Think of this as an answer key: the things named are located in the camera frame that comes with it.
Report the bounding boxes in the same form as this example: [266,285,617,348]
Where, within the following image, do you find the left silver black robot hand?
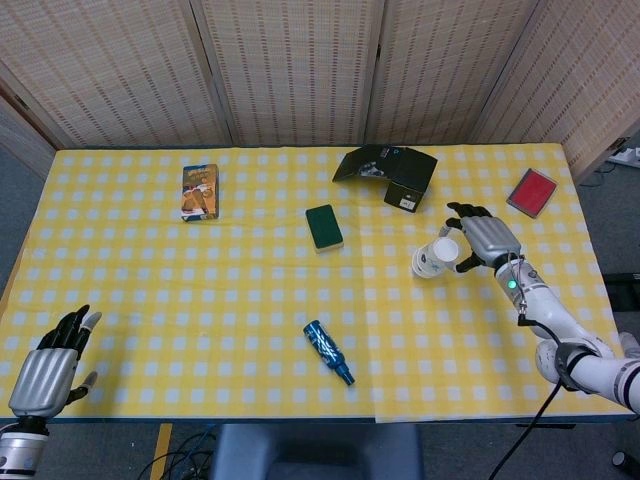
[8,303,104,419]

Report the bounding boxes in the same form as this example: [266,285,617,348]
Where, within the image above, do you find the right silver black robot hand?
[439,201,524,275]

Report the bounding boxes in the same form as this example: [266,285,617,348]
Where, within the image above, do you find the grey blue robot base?
[212,423,425,480]

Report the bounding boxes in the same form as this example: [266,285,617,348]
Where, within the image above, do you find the red flat case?
[505,167,559,220]

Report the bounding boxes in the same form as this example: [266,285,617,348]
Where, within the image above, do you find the black open cardboard box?
[332,144,439,214]

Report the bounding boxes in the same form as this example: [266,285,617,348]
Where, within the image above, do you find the yellow checked tablecloth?
[356,143,633,424]
[0,147,381,422]

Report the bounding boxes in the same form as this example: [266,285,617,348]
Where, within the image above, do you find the yellow floor tape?
[148,423,174,480]

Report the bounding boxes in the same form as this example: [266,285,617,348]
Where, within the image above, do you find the white power strip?
[606,143,640,169]

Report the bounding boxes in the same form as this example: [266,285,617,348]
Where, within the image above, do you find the green yellow sponge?
[305,203,345,255]

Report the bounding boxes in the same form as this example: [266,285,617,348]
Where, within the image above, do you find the woven folding screen panel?
[469,0,640,182]
[364,0,542,146]
[189,0,387,147]
[0,92,57,182]
[0,0,236,150]

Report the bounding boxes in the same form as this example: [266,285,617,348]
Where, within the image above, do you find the blue spray bottle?
[302,320,357,387]

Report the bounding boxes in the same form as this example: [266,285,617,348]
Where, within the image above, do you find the orange snack box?
[179,163,222,223]

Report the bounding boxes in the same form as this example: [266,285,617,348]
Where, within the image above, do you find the black floor cables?
[135,423,222,480]

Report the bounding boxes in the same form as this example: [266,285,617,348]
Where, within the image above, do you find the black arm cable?
[485,312,601,480]

